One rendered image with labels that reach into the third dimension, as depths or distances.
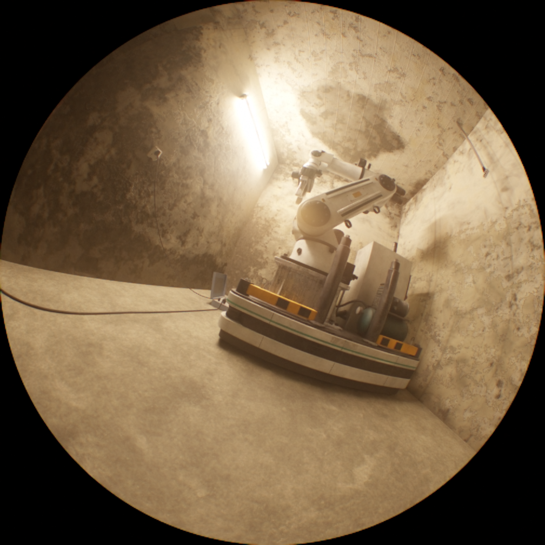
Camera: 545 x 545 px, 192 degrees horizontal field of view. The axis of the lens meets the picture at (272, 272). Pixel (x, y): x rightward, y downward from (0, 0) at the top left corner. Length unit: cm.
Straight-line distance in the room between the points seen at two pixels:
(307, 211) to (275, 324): 77
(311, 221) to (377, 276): 70
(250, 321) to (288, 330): 19
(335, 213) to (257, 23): 219
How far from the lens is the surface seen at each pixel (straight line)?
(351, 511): 58
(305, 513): 51
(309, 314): 83
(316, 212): 116
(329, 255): 113
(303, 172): 153
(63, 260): 121
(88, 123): 120
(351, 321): 133
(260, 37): 229
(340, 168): 173
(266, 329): 83
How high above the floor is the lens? 44
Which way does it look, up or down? 4 degrees up
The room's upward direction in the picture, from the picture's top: 23 degrees clockwise
